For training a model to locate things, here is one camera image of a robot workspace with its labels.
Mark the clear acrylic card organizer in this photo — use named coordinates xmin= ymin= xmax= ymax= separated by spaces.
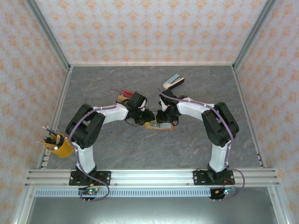
xmin=115 ymin=90 xmax=135 ymax=109

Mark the blue beige black stapler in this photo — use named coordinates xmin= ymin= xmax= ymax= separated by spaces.
xmin=163 ymin=74 xmax=185 ymax=92

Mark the yellow pencil cup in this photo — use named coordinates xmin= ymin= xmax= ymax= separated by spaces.
xmin=44 ymin=132 xmax=74 ymax=159

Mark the grey metal lower panel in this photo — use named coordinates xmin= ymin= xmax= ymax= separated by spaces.
xmin=25 ymin=197 xmax=275 ymax=224

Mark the aluminium rear frame rail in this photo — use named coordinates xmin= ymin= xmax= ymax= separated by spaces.
xmin=69 ymin=62 xmax=235 ymax=68

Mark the wide aluminium mounting rail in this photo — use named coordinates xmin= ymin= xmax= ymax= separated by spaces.
xmin=24 ymin=168 xmax=280 ymax=188

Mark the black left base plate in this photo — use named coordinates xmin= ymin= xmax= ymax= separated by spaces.
xmin=68 ymin=170 xmax=112 ymax=187

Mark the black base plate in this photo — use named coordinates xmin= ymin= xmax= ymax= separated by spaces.
xmin=192 ymin=169 xmax=235 ymax=187
xmin=68 ymin=170 xmax=112 ymax=187

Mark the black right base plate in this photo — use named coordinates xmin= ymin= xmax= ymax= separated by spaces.
xmin=192 ymin=169 xmax=235 ymax=187

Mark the slotted grey cable duct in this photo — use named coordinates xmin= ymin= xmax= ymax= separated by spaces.
xmin=34 ymin=189 xmax=212 ymax=198

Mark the aluminium side table rail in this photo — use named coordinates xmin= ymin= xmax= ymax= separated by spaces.
xmin=232 ymin=65 xmax=267 ymax=169
xmin=36 ymin=66 xmax=73 ymax=170

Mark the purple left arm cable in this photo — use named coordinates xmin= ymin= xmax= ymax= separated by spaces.
xmin=69 ymin=89 xmax=122 ymax=202

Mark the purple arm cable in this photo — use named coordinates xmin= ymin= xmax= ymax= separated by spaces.
xmin=69 ymin=89 xmax=122 ymax=202
xmin=157 ymin=87 xmax=246 ymax=201

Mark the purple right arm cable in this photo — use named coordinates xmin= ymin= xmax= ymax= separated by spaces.
xmin=157 ymin=87 xmax=246 ymax=201

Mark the aluminium slanted frame post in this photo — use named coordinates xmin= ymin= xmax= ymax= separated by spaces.
xmin=24 ymin=0 xmax=72 ymax=70
xmin=233 ymin=0 xmax=278 ymax=70

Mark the short aluminium lower post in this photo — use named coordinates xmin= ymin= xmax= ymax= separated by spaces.
xmin=13 ymin=186 xmax=36 ymax=224
xmin=267 ymin=186 xmax=288 ymax=224

